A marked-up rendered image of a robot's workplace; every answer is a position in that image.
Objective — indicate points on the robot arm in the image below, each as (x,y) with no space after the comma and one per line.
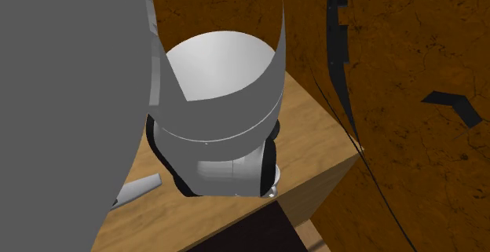
(214,128)

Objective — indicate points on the light wooden table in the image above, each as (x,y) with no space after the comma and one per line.
(312,128)

